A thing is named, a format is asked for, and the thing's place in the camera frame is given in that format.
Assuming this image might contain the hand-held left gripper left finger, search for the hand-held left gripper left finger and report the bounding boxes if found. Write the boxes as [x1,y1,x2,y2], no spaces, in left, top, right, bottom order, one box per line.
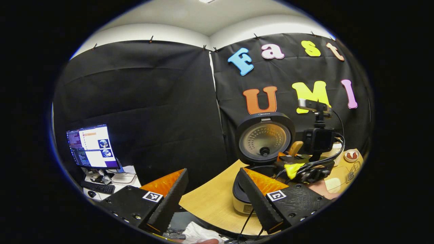
[97,168,189,234]

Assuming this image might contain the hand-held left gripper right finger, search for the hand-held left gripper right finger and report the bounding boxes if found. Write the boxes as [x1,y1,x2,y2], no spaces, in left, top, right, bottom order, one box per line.
[237,167,331,235]

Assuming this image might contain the wooden spoon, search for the wooden spoon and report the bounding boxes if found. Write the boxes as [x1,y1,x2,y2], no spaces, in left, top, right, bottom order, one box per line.
[288,141,304,156]

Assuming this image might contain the dark grey rice cooker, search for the dark grey rice cooker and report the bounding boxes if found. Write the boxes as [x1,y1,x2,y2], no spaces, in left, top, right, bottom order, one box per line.
[232,112,296,215]

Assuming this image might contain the clear container of rice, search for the clear container of rice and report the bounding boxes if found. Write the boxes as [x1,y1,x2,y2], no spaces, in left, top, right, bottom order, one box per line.
[325,176,343,193]

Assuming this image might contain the white tissue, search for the white tissue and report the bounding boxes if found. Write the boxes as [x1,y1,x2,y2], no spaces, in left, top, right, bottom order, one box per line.
[183,222,224,244]

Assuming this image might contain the white side desk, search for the white side desk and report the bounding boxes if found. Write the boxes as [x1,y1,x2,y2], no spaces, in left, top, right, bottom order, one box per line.
[82,165,142,201]

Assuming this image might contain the black keyboard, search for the black keyboard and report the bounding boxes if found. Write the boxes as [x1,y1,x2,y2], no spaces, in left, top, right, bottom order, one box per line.
[81,181,116,195]

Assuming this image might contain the black backdrop cloth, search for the black backdrop cloth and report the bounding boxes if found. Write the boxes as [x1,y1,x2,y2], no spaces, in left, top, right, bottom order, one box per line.
[53,32,373,195]

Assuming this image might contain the computer monitor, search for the computer monitor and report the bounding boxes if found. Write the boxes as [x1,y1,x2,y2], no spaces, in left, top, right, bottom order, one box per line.
[66,124,121,170]

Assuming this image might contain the row of black cloth clips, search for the row of black cloth clips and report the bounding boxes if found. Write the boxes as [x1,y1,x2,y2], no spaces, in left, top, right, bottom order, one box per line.
[92,30,334,53]

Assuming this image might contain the black power cable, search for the black power cable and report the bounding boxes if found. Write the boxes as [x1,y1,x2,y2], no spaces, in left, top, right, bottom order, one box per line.
[237,209,255,239]

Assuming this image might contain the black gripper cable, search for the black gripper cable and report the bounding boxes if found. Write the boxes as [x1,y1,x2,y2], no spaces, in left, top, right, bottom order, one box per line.
[275,110,346,180]

